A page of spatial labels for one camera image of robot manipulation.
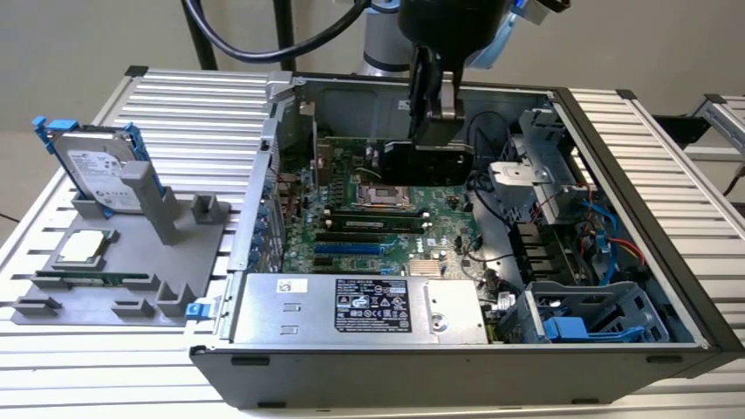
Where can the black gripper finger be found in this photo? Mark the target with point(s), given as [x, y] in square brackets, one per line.
[423, 83]
[450, 131]

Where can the green Nvidia Quadro graphics card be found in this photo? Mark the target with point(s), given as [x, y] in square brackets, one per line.
[406, 168]

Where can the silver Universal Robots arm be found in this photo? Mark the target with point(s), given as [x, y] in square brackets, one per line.
[381, 52]

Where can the silver metal drive bay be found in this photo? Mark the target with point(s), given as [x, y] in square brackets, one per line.
[517, 174]

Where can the green Dell motherboard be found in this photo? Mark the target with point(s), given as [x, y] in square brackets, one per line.
[442, 205]

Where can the metal CPU socket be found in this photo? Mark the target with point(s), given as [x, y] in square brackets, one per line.
[378, 196]

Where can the RAM stick with white label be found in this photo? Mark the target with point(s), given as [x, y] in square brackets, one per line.
[361, 224]

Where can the black stand pole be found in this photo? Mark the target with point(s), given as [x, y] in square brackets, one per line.
[203, 57]
[285, 22]

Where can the black expansion slot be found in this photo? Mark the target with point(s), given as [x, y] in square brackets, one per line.
[349, 237]

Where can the silver finned chipset heatsink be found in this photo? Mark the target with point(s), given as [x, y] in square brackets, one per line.
[426, 268]

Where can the blue expansion slot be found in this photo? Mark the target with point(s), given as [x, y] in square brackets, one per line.
[349, 250]

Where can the grey metal drive cage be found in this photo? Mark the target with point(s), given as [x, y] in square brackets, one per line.
[581, 290]

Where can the blue plastic disk caddy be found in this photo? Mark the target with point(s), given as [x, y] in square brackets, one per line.
[563, 327]

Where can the silver power supply unit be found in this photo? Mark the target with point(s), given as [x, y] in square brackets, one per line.
[302, 318]

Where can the open grey PC case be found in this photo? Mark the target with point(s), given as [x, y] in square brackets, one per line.
[406, 375]

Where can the hard disk in blue carrier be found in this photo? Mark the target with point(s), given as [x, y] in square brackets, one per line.
[93, 170]

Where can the blue plastic case latch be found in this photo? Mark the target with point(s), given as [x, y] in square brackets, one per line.
[195, 312]

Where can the grey plastic parts rack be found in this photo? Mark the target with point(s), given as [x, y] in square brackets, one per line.
[133, 262]

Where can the silver CPU chip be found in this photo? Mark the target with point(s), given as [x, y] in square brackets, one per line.
[84, 244]

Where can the bare green RAM stick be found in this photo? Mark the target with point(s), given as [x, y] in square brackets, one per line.
[86, 277]

